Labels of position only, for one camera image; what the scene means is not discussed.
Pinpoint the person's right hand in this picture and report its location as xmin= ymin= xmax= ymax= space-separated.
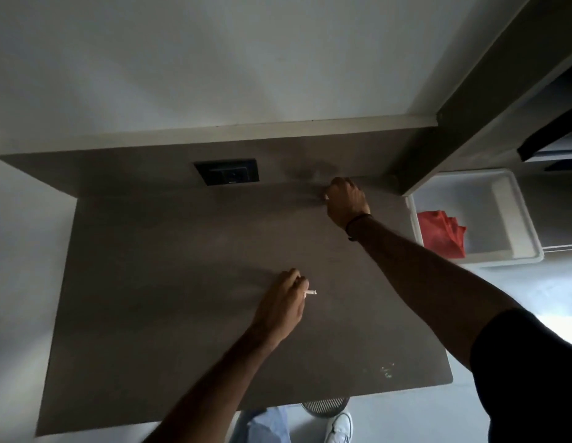
xmin=324 ymin=177 xmax=371 ymax=229

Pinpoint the person's left hand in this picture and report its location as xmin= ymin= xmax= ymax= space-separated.
xmin=249 ymin=268 xmax=310 ymax=347

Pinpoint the person's left forearm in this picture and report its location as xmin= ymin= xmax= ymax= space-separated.
xmin=143 ymin=325 xmax=280 ymax=443

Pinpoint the person's right forearm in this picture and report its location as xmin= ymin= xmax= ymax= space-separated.
xmin=348 ymin=216 xmax=522 ymax=370

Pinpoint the black wristband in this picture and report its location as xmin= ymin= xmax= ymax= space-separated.
xmin=344 ymin=213 xmax=374 ymax=242

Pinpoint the black power socket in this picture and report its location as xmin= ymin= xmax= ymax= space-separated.
xmin=193 ymin=158 xmax=260 ymax=187

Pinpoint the red cloth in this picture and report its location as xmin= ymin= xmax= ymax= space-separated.
xmin=416 ymin=210 xmax=467 ymax=260

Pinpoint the metal mesh waste basket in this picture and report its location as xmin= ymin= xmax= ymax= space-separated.
xmin=300 ymin=397 xmax=351 ymax=418

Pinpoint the light blue trouser leg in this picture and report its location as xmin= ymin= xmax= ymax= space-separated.
xmin=228 ymin=405 xmax=292 ymax=443

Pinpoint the white shoe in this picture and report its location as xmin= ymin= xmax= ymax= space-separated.
xmin=323 ymin=411 xmax=354 ymax=443

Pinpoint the white plastic bin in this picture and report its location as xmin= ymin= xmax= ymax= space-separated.
xmin=405 ymin=168 xmax=544 ymax=268

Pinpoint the grey shelf unit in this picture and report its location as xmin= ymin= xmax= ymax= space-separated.
xmin=396 ymin=0 xmax=572 ymax=197

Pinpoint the black sleeve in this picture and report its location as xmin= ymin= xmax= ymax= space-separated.
xmin=470 ymin=308 xmax=572 ymax=443

